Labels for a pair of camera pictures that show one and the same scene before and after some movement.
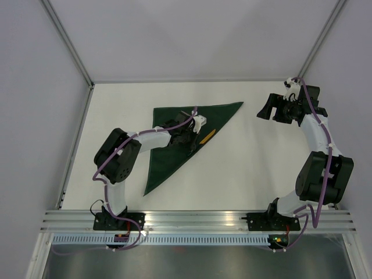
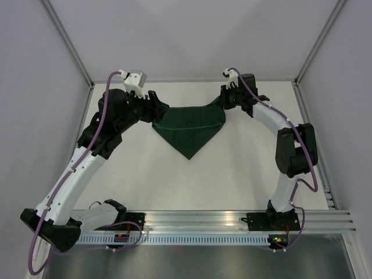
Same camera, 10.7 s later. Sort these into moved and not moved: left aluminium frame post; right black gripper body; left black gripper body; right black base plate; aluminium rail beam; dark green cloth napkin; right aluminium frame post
Moved: right black gripper body; dark green cloth napkin; left black gripper body
Not moved: right black base plate; left aluminium frame post; right aluminium frame post; aluminium rail beam
